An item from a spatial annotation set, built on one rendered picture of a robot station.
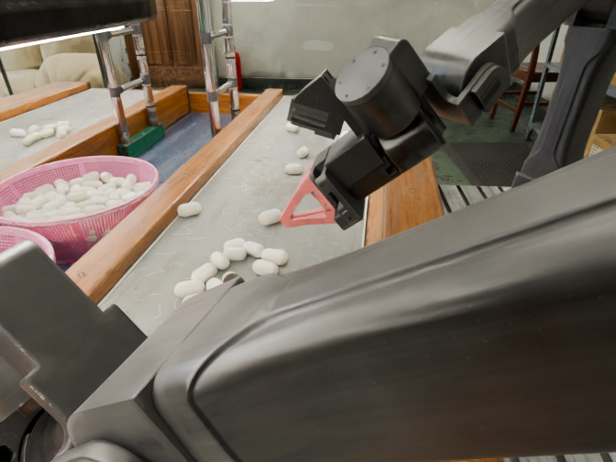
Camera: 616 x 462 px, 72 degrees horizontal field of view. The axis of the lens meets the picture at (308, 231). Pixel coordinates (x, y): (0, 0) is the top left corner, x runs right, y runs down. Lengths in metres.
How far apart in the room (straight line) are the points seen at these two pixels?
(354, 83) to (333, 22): 4.53
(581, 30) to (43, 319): 0.62
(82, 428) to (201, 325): 0.06
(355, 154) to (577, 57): 0.33
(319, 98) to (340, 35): 4.50
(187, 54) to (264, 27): 0.90
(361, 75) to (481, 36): 0.13
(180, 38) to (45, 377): 5.02
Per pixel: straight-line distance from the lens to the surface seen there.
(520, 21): 0.50
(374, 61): 0.40
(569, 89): 0.66
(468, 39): 0.48
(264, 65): 5.04
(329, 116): 0.44
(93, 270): 0.58
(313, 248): 0.60
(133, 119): 1.24
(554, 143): 0.67
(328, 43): 4.94
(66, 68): 3.57
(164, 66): 5.30
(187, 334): 0.16
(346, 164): 0.44
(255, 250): 0.57
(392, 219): 0.63
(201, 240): 0.64
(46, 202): 0.87
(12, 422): 0.28
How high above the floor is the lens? 1.07
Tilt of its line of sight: 31 degrees down
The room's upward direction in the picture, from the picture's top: straight up
